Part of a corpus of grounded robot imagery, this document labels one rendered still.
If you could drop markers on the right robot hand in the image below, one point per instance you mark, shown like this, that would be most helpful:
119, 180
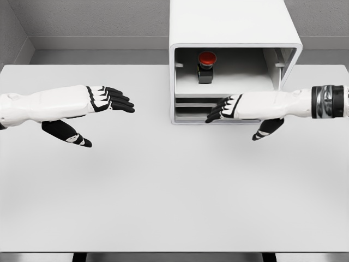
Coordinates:
253, 106

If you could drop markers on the red button load switch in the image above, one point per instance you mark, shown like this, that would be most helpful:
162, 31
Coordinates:
206, 68

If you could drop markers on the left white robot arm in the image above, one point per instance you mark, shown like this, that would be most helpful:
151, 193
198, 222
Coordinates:
13, 107

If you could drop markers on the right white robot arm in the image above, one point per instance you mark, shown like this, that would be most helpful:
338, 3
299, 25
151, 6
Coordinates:
316, 102

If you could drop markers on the white cabinet drawer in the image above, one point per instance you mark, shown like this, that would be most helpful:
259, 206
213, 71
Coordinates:
199, 110

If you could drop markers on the white tabletop storage cabinet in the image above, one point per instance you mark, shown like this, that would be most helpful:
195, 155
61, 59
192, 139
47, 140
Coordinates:
234, 32

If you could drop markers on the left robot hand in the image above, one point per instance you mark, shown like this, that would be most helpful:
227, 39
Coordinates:
68, 102

